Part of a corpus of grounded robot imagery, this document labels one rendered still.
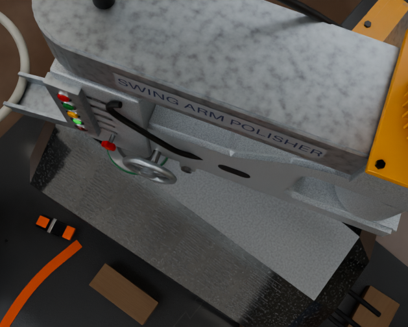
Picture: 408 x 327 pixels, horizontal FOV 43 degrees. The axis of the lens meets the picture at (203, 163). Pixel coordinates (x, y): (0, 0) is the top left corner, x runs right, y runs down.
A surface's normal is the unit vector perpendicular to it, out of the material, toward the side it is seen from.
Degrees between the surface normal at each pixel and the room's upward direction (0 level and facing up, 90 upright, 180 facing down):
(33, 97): 16
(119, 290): 0
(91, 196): 45
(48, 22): 0
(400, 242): 0
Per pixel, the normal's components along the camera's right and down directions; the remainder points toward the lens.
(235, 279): -0.38, 0.36
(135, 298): 0.04, -0.25
